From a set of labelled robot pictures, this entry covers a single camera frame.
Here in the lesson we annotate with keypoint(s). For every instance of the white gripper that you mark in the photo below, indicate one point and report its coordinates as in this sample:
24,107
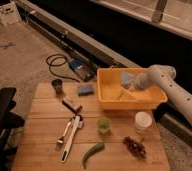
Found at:
141,82

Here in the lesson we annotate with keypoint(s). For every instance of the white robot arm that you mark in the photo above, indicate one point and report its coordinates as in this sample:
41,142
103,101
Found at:
163,77

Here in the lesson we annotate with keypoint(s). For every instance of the yellow plastic tray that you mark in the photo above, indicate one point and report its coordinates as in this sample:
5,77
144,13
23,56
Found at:
112,96

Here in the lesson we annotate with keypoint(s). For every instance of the small green cup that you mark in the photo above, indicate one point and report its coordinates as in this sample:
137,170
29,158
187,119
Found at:
104,125

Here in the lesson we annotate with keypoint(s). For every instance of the blue power device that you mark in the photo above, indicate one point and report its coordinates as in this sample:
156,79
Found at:
81,70

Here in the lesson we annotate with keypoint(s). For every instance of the blue sponge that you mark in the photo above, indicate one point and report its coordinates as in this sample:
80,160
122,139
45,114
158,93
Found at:
83,90

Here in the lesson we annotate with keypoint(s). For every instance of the dark grape bunch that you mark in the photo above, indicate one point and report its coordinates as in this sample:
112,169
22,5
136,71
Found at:
135,147

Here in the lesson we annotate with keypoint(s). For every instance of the dark small block tool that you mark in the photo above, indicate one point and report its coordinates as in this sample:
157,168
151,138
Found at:
75,108

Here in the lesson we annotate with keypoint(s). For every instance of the green chili pepper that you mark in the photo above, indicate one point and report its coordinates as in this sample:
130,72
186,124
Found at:
94,149

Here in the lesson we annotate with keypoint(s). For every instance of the dark metal cup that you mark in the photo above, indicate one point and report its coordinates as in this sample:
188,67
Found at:
57,85

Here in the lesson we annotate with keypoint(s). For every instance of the black chair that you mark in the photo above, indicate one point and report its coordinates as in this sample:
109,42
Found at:
8,121

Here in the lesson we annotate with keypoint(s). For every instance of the white cardboard box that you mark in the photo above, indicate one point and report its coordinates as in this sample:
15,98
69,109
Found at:
9,14

